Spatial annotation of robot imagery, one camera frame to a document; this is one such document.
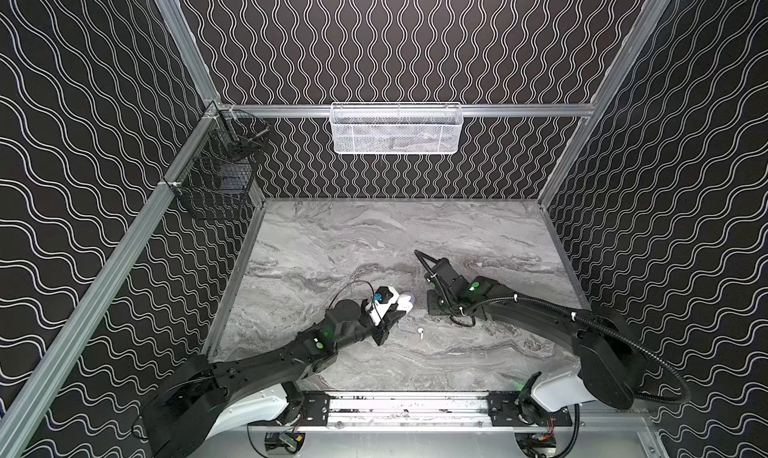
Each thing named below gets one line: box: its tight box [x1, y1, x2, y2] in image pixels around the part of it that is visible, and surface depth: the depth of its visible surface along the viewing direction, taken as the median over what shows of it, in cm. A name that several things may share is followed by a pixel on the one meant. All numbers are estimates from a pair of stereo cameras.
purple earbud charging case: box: [397, 291, 416, 314], surface depth 79 cm
